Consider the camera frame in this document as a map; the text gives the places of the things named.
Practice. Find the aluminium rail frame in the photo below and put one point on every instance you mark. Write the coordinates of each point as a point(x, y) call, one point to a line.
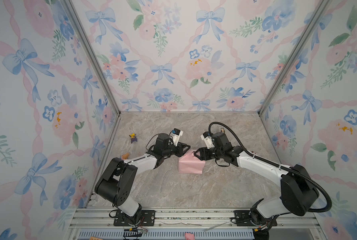
point(205, 224)

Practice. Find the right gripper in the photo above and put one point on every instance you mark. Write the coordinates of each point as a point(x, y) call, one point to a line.
point(203, 152)

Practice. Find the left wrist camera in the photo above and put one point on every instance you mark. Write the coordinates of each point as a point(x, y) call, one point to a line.
point(175, 135)

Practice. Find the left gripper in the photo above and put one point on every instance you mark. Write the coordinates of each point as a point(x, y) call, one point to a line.
point(179, 149)

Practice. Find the orange toy figure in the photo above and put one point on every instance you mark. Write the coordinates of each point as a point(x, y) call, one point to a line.
point(125, 156)

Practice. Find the purple wrapping paper sheet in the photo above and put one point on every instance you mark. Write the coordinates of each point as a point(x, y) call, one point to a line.
point(190, 164)

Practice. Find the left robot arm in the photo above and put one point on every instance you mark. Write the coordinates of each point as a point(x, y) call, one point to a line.
point(116, 181)

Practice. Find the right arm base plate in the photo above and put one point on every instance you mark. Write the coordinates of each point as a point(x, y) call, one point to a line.
point(245, 218)

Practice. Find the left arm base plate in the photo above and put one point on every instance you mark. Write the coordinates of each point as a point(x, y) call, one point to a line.
point(143, 218)

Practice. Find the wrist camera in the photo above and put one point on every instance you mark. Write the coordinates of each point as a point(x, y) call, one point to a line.
point(175, 135)
point(206, 137)

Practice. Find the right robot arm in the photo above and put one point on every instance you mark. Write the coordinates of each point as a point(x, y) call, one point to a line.
point(297, 194)

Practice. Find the yellow purple toy figure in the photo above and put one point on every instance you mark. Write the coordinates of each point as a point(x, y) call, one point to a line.
point(133, 138)

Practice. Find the pink object on rail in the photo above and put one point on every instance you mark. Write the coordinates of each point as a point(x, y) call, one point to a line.
point(189, 236)

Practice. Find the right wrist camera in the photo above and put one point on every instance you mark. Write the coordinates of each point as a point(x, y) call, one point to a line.
point(206, 137)

